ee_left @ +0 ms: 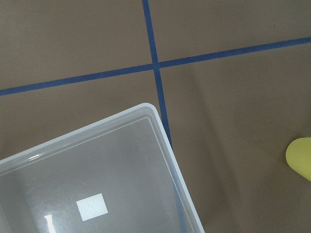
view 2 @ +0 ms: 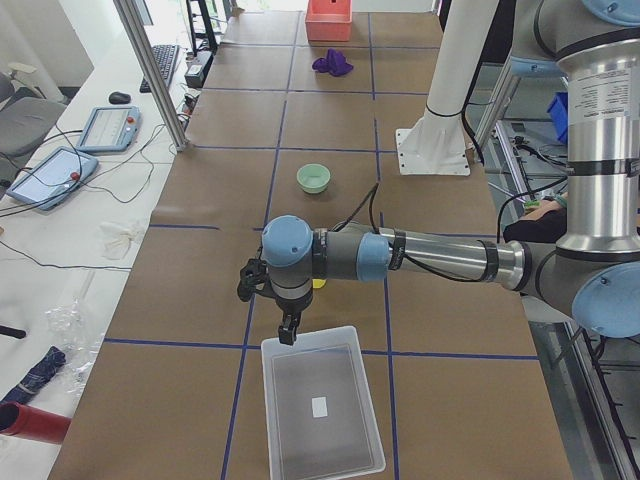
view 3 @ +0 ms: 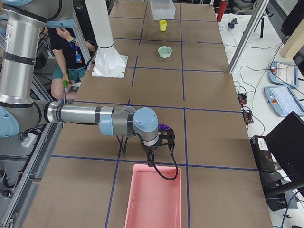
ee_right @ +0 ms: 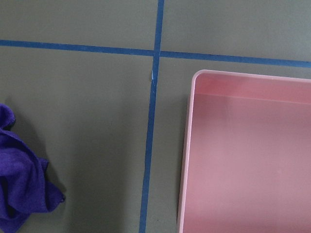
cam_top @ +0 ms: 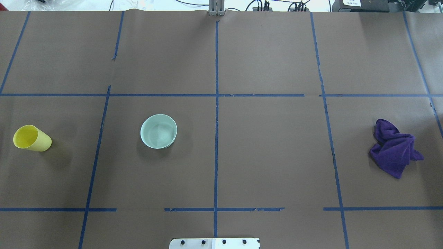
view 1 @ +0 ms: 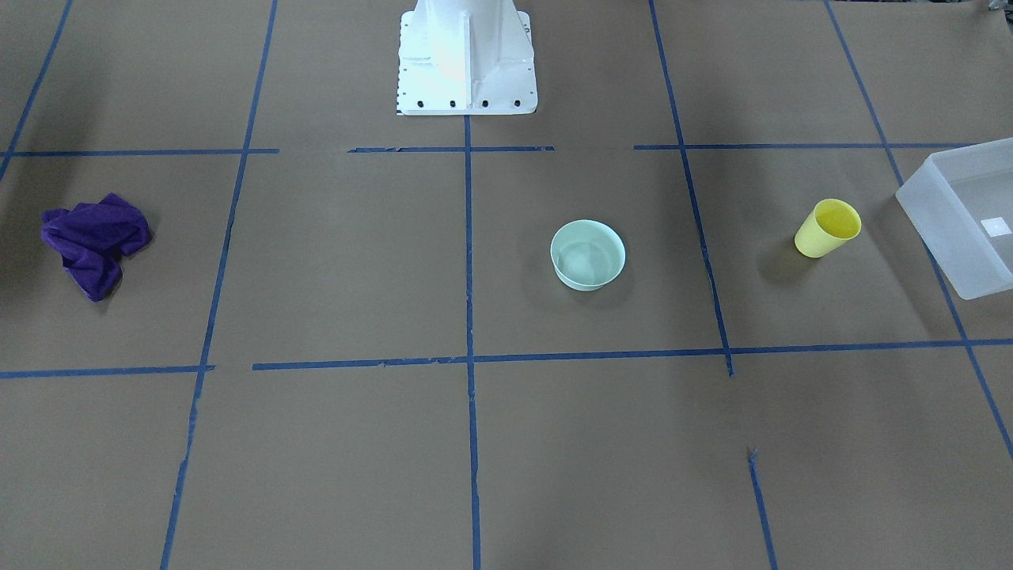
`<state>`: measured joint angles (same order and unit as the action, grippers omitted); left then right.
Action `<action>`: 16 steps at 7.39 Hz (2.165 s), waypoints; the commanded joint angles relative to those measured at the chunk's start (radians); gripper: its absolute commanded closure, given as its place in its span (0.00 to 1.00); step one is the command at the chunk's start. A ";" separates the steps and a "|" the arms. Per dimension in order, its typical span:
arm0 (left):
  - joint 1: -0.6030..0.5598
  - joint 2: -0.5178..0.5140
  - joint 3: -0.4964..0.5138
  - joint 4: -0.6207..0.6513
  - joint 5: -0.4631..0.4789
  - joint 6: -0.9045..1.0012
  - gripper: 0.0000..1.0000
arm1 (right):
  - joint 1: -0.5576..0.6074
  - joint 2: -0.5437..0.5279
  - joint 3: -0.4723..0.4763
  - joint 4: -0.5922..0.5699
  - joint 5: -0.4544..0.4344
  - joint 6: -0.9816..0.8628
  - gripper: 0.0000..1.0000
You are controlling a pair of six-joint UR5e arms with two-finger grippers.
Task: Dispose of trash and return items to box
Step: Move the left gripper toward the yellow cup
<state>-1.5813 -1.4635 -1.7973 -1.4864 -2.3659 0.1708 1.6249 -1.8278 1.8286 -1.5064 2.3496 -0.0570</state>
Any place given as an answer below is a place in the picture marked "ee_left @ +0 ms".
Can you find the translucent plastic storage box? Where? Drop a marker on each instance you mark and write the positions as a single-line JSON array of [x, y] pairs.
[[117, 175]]

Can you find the yellow-green round object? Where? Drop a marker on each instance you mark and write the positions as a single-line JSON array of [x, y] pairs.
[[298, 156]]

